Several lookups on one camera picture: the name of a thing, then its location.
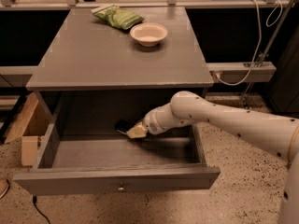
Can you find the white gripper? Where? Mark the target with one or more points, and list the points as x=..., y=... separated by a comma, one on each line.
x=151, y=122

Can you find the green chip bag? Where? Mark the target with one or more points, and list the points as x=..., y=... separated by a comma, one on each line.
x=117, y=17

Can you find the blue rxbar blueberry bar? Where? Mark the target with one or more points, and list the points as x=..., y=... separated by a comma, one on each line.
x=123, y=126

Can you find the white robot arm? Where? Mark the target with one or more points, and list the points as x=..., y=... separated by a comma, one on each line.
x=274, y=134

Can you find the round white floor object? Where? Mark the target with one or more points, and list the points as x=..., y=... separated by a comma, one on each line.
x=4, y=186

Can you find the wooden box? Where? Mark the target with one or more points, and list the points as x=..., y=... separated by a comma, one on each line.
x=29, y=127

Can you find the metal drawer knob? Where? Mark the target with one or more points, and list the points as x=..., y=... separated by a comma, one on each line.
x=121, y=188

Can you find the grey metal rail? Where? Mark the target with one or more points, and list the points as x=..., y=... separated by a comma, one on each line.
x=236, y=73

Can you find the grey wooden cabinet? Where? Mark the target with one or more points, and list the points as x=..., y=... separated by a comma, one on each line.
x=111, y=77

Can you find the grey open top drawer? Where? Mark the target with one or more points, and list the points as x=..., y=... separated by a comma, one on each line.
x=82, y=153

